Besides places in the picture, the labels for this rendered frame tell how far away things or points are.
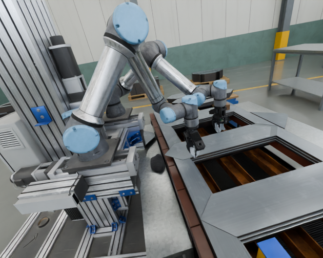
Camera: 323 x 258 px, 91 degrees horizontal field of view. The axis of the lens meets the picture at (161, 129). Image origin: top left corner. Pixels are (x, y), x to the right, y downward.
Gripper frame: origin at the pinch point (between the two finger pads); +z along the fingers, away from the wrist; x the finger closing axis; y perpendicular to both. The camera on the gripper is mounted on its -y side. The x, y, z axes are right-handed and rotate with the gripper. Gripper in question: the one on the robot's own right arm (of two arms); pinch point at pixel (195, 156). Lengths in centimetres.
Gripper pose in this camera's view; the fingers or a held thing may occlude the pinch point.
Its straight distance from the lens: 94.5
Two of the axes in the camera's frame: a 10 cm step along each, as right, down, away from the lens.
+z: 1.6, 8.7, 4.6
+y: -1.9, -4.3, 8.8
